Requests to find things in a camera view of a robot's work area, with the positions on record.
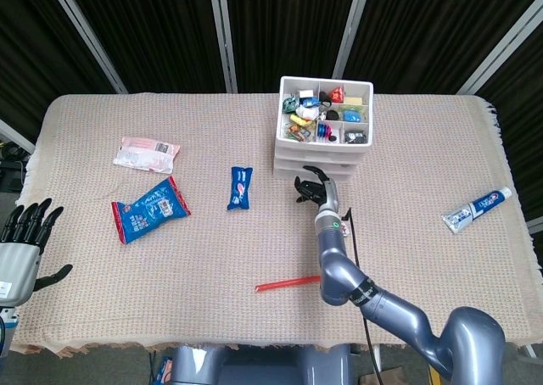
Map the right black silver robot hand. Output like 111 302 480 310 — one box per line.
294 165 339 214

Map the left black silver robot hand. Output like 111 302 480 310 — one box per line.
0 197 74 308

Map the clear plastic drawer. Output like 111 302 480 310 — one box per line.
274 153 361 170

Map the white drawer organizer box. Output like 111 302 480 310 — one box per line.
272 75 375 184

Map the orange green candy packet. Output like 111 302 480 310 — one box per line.
288 124 313 142

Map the blue Pepsi packet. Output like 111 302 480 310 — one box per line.
226 165 255 211

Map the red straw stick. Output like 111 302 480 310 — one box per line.
255 276 322 293

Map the black equipment clutter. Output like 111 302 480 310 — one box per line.
0 141 29 193

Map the beige woven tablecloth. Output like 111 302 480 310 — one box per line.
10 92 543 356

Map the blue red snack bag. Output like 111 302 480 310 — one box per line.
110 176 192 245

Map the blue white toothpaste tube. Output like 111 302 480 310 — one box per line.
441 186 513 235

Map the pink white packet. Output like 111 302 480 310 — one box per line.
112 136 182 175

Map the blue orange package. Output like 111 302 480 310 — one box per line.
155 354 174 385

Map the grey robot torso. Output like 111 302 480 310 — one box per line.
169 344 353 385

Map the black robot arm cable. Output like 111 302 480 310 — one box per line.
344 206 382 385

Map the aluminium frame post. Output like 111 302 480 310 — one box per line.
44 0 128 94
207 0 238 94
456 0 543 96
332 0 374 81

